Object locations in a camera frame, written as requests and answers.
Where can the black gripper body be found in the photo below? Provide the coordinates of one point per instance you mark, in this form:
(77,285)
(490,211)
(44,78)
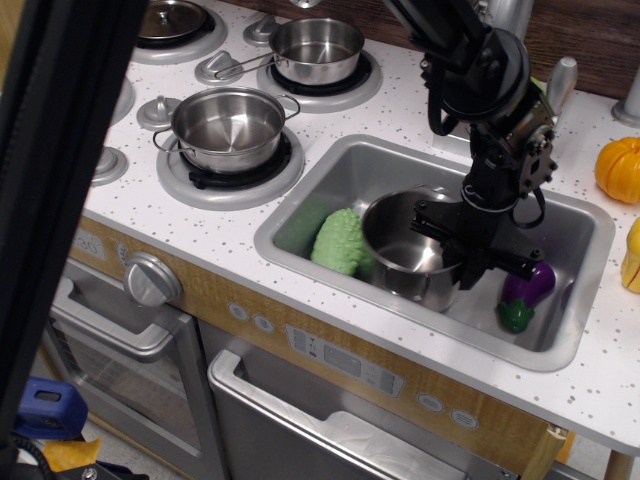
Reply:
(482,224)

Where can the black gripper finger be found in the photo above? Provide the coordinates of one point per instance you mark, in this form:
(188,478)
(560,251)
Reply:
(450,255)
(473,269)

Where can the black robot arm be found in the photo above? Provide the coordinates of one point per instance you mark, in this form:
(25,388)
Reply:
(480,75)

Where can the grey toy sink basin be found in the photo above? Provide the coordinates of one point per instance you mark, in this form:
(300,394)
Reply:
(575,237)

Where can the back left pot lid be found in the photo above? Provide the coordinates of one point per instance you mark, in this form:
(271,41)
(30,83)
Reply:
(171,19)

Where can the purple eggplant toy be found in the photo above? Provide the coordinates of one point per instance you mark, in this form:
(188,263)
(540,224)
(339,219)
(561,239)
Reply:
(520,297)

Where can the green bitter melon toy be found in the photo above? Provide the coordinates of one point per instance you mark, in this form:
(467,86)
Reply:
(339,245)

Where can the green plate behind faucet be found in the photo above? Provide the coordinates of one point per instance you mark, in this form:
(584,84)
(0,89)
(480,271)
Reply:
(538,84)

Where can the orange toy pumpkin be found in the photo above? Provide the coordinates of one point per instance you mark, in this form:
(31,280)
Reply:
(617,170)

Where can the yellow toy pepper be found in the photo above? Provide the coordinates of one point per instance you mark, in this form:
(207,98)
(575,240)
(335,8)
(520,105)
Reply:
(630,265)

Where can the back right stove burner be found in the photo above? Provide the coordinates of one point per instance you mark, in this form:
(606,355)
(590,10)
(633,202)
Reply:
(356,89)

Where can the stove burner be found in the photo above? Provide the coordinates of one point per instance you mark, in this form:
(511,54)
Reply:
(229,192)
(356,89)
(191,47)
(124,103)

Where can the silver toy faucet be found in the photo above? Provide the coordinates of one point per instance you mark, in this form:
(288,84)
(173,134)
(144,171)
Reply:
(514,16)

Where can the front right stove burner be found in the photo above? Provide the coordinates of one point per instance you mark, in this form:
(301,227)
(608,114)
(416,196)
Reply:
(229,192)

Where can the silver dishwasher door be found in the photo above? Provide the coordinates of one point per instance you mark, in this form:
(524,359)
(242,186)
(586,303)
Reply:
(293,426)

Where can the grey stove knob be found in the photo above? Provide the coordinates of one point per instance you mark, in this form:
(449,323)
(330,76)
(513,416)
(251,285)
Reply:
(219,69)
(112,165)
(155,115)
(259,32)

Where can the grey stove knob back middle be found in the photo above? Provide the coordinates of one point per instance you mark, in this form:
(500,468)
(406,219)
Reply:
(219,69)

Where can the silver oven dial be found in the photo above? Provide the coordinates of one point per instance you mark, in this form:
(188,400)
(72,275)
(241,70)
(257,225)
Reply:
(149,282)

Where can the silver oven door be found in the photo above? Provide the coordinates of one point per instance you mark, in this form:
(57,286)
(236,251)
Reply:
(140,370)

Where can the grey stove knob front left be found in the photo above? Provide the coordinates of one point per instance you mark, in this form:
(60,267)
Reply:
(112,165)

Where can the front left stove burner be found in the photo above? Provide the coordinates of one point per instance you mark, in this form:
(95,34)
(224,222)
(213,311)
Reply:
(124,103)

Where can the back left stove burner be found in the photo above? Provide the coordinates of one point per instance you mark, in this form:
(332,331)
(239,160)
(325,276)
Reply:
(191,47)

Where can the blue clamp tool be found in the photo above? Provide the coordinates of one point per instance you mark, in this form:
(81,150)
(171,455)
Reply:
(50,410)

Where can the black foreground pole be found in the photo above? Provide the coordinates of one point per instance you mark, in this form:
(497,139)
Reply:
(64,78)

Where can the yellow cloth on floor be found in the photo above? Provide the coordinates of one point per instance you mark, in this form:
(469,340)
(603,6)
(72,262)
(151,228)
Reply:
(70,454)

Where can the grey post base right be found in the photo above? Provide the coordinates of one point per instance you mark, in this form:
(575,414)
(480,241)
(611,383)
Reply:
(626,111)

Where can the steel saucepan with wire handle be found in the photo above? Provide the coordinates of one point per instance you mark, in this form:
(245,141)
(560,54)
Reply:
(311,52)

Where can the steel two-handled pot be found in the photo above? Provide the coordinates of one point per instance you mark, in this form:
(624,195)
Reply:
(228,130)

